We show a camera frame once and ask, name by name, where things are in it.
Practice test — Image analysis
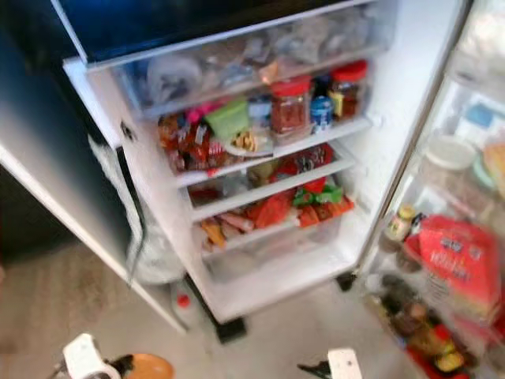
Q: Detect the small red-lidded jar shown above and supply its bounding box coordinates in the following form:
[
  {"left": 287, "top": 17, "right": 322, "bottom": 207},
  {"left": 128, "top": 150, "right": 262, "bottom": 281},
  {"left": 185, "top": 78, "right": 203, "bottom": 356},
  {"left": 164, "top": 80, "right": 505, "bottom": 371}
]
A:
[{"left": 329, "top": 60, "right": 370, "bottom": 119}]

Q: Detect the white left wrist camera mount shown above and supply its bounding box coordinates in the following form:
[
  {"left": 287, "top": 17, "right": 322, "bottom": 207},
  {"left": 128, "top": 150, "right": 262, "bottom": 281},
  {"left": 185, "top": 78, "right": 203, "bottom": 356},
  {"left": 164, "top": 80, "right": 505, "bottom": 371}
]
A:
[{"left": 62, "top": 333, "right": 120, "bottom": 379}]

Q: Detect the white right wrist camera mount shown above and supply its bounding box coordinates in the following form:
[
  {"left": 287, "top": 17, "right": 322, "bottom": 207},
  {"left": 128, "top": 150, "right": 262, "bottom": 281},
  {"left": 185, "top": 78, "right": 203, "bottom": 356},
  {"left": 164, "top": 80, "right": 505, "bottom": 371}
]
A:
[{"left": 327, "top": 348, "right": 365, "bottom": 379}]

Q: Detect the white lidded tub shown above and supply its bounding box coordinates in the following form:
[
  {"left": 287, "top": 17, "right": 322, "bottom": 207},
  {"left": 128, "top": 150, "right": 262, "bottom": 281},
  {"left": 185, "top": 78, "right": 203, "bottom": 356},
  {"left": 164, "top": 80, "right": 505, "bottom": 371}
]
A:
[{"left": 425, "top": 134, "right": 479, "bottom": 187}]

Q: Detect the white plastic bag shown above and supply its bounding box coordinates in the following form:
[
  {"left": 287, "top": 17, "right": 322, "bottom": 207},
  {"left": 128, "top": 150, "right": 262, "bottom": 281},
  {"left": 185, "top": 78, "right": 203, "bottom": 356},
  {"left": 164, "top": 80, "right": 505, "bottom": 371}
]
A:
[{"left": 98, "top": 138, "right": 187, "bottom": 286}]

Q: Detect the white fridge door with shelves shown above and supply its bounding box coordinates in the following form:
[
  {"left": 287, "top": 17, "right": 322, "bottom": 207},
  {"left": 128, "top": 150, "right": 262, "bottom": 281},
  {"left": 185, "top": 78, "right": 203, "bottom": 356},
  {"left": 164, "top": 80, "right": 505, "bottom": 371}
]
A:
[{"left": 353, "top": 0, "right": 505, "bottom": 379}]

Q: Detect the plate of snacks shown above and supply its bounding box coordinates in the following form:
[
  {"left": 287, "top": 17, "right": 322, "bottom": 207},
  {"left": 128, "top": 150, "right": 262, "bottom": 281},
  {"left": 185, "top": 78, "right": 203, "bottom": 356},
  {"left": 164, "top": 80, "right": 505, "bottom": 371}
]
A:
[{"left": 222, "top": 127, "right": 274, "bottom": 157}]

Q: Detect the large red-lidded jar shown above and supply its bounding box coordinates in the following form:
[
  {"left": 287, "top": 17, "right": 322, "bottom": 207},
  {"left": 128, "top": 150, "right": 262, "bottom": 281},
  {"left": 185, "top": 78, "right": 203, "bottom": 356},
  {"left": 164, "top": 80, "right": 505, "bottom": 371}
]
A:
[{"left": 269, "top": 75, "right": 313, "bottom": 144}]

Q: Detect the dark blue fridge door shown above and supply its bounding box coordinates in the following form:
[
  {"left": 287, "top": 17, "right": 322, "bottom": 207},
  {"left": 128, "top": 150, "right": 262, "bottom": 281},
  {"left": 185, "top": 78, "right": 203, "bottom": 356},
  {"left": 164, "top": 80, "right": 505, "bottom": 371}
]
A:
[{"left": 1, "top": 8, "right": 190, "bottom": 334}]

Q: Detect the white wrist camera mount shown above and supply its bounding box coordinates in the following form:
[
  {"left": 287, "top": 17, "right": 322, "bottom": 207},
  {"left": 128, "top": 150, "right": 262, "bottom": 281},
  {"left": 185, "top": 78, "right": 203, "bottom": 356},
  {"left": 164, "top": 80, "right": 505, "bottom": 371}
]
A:
[
  {"left": 62, "top": 333, "right": 120, "bottom": 379},
  {"left": 327, "top": 348, "right": 365, "bottom": 379}
]

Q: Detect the red snack packets pile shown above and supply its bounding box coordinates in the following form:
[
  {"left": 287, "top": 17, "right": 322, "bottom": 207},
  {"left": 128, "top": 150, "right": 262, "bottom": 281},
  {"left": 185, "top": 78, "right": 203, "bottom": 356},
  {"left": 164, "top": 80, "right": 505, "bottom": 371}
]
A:
[{"left": 157, "top": 111, "right": 226, "bottom": 171}]

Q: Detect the green and orange packet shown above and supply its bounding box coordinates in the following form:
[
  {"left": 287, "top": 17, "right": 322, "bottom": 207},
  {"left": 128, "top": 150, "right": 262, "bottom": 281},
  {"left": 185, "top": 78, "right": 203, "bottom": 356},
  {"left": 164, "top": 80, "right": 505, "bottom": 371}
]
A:
[{"left": 293, "top": 178, "right": 354, "bottom": 226}]

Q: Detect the bright red food packet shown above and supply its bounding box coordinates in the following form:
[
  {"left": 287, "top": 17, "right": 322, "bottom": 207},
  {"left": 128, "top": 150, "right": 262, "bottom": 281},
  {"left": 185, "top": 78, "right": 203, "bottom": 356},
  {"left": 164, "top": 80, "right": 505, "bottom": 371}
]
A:
[{"left": 252, "top": 193, "right": 294, "bottom": 229}]

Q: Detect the dark red flat packet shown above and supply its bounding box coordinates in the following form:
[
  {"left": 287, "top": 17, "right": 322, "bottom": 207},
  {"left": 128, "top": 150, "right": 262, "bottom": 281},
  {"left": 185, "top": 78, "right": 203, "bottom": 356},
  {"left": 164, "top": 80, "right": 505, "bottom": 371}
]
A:
[{"left": 271, "top": 145, "right": 337, "bottom": 179}]

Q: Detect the green snack packet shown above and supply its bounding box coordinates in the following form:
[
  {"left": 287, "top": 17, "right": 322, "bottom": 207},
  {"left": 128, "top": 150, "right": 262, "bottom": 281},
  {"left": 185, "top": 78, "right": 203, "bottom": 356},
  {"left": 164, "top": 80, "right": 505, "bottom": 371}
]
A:
[{"left": 204, "top": 98, "right": 252, "bottom": 141}]

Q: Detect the large red printed bag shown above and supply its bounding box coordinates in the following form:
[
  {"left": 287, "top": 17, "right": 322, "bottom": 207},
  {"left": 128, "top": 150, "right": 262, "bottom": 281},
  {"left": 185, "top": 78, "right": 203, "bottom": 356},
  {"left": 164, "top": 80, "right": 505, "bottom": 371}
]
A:
[{"left": 417, "top": 214, "right": 503, "bottom": 318}]

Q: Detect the white bottle with red cap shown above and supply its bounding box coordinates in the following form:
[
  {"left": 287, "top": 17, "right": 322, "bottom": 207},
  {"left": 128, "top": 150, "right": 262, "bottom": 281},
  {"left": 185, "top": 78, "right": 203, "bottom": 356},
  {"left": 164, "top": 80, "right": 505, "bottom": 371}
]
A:
[{"left": 169, "top": 284, "right": 203, "bottom": 329}]

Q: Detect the yellow orange food item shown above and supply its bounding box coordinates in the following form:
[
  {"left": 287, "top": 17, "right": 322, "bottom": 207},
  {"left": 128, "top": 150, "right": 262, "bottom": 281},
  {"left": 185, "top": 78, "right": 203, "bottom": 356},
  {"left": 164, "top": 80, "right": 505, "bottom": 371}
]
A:
[{"left": 200, "top": 220, "right": 226, "bottom": 248}]

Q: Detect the dark sauce bottles cluster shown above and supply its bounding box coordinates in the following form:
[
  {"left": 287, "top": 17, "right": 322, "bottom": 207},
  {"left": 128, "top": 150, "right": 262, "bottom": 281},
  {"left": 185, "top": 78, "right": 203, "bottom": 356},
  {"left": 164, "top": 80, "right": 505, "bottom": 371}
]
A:
[{"left": 373, "top": 276, "right": 468, "bottom": 377}]

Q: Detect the round orange object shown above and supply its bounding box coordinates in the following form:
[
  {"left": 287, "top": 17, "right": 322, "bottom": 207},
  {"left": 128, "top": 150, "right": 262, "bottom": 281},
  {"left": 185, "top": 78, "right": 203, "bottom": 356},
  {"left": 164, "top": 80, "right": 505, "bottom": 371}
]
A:
[{"left": 127, "top": 353, "right": 175, "bottom": 379}]

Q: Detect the small yellow-lidded jar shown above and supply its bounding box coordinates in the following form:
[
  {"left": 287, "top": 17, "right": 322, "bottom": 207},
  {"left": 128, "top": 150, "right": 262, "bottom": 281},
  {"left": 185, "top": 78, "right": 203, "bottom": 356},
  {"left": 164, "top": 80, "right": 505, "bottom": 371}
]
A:
[{"left": 386, "top": 204, "right": 418, "bottom": 242}]

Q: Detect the white open fridge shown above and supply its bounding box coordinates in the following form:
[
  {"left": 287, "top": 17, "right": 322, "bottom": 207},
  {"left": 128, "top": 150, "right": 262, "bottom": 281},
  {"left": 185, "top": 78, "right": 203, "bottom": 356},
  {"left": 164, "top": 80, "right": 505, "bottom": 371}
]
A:
[{"left": 51, "top": 0, "right": 474, "bottom": 325}]

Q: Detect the clear plastic fridge drawer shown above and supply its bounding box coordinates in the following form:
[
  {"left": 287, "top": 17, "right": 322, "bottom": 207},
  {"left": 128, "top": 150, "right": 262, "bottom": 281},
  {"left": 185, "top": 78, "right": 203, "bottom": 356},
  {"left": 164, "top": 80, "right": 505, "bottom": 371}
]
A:
[{"left": 114, "top": 0, "right": 397, "bottom": 117}]

